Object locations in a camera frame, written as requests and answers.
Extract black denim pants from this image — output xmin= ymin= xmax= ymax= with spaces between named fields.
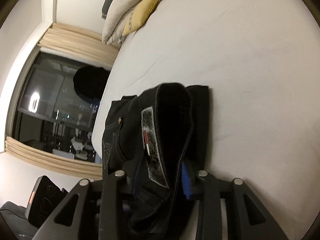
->
xmin=102 ymin=83 xmax=209 ymax=239

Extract dark window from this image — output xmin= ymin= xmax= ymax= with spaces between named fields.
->
xmin=7 ymin=51 xmax=101 ymax=164

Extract yellow patterned cushion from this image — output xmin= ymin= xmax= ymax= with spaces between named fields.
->
xmin=123 ymin=0 xmax=159 ymax=36

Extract white mattress bed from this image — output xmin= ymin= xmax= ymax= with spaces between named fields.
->
xmin=92 ymin=0 xmax=319 ymax=239

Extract black chair by window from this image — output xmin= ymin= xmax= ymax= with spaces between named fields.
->
xmin=73 ymin=66 xmax=110 ymax=105

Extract beige curtain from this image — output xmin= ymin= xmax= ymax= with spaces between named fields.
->
xmin=5 ymin=23 xmax=119 ymax=180

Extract folded beige duvet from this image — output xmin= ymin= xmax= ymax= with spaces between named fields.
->
xmin=101 ymin=0 xmax=141 ymax=44

